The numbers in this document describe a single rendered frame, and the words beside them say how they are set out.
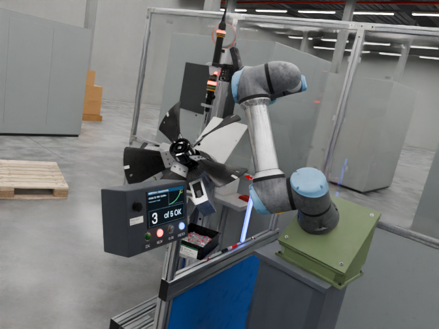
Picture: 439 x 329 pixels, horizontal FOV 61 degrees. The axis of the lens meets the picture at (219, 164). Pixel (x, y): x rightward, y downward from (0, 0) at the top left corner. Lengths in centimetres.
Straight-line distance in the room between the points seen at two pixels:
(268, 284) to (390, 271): 106
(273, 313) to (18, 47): 636
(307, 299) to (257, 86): 76
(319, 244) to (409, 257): 101
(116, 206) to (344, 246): 77
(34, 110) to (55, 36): 134
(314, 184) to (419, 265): 119
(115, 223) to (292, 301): 70
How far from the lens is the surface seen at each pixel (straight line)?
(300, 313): 143
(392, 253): 234
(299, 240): 141
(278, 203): 129
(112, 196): 110
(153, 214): 113
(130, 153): 209
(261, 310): 153
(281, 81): 136
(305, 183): 127
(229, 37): 258
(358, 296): 248
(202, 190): 191
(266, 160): 131
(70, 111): 764
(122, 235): 109
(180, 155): 189
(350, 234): 140
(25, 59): 723
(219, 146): 222
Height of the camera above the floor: 159
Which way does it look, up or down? 13 degrees down
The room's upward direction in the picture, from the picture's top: 11 degrees clockwise
